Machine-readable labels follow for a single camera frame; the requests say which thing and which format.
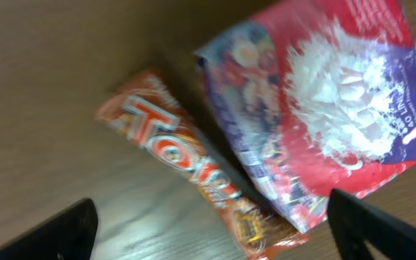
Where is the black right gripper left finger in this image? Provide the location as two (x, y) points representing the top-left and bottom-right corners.
(0, 198), (99, 260)

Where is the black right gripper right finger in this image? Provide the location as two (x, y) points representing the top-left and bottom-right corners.
(327, 188), (416, 260)

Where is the red purple pad packet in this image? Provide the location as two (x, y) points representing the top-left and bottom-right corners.
(196, 0), (416, 233)

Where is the red snack bar wrapper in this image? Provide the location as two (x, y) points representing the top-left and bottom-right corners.
(96, 70), (308, 259)

